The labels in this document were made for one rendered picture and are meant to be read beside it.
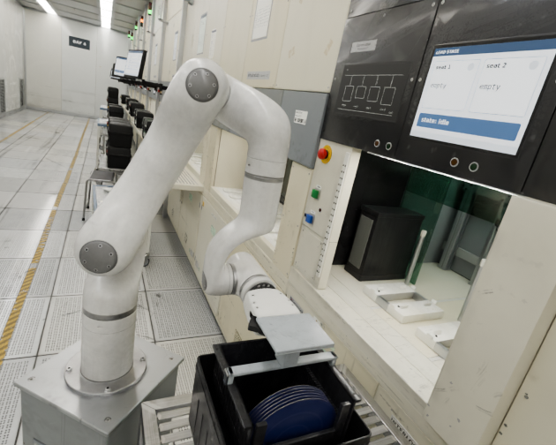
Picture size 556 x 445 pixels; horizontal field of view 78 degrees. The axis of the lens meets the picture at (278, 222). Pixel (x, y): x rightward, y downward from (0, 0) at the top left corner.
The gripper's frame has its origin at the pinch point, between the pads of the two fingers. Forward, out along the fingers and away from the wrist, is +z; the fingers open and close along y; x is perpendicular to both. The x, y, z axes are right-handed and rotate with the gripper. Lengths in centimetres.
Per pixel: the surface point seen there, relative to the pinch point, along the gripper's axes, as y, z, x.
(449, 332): -68, -12, -16
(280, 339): 4.0, 2.5, 2.6
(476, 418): -34.0, 18.9, -8.7
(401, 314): -58, -24, -16
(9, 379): 71, -121, -106
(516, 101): -39, 0, 51
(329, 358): -9.8, 0.9, -5.1
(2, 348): 79, -146, -106
